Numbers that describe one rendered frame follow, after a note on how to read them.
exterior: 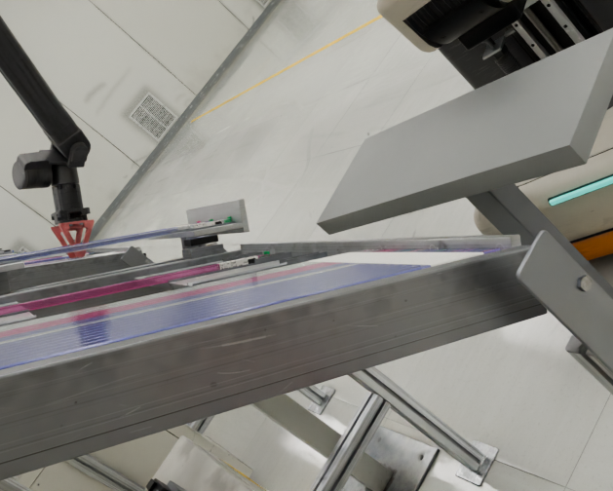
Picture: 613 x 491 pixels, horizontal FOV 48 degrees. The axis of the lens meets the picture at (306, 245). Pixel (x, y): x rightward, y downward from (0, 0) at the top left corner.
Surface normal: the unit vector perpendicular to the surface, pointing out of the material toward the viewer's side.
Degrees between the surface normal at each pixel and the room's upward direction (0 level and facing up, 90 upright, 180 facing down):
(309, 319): 90
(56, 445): 90
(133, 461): 90
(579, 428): 0
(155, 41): 90
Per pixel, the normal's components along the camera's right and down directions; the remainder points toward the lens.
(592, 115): 0.54, -0.15
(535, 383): -0.71, -0.61
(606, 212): -0.35, 0.75
